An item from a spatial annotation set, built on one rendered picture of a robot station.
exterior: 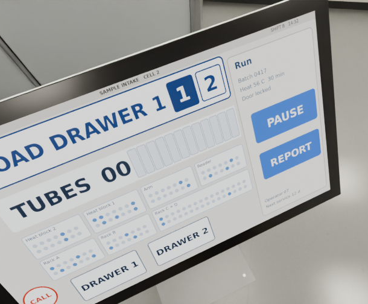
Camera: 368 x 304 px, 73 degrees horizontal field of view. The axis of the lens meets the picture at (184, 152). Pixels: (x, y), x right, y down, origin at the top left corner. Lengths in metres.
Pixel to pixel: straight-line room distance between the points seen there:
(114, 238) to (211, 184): 0.15
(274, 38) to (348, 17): 2.34
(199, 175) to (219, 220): 0.08
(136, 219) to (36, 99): 0.18
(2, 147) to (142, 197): 0.16
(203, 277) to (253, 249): 0.30
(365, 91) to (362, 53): 0.37
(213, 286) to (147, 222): 1.03
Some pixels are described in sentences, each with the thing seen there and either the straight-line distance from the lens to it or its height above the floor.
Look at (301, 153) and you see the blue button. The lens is 0.40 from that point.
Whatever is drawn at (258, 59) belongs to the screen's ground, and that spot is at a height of 1.16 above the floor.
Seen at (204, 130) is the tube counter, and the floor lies 1.12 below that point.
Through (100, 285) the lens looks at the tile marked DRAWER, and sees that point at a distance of 0.41.
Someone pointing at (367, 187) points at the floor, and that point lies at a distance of 1.73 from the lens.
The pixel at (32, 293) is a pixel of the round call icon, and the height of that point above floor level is 1.03.
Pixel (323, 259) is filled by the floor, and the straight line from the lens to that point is 1.51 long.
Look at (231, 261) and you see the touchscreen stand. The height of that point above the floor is 0.04.
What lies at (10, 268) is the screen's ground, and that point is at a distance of 0.39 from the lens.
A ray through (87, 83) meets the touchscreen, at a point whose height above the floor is 1.19.
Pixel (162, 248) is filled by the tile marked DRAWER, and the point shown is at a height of 1.01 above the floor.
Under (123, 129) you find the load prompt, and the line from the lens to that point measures 0.29.
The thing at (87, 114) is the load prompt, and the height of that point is 1.17.
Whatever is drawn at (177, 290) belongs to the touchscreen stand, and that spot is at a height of 0.04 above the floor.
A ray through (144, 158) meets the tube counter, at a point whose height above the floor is 1.11.
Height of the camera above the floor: 1.38
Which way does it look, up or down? 63 degrees down
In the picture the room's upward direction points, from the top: 8 degrees counter-clockwise
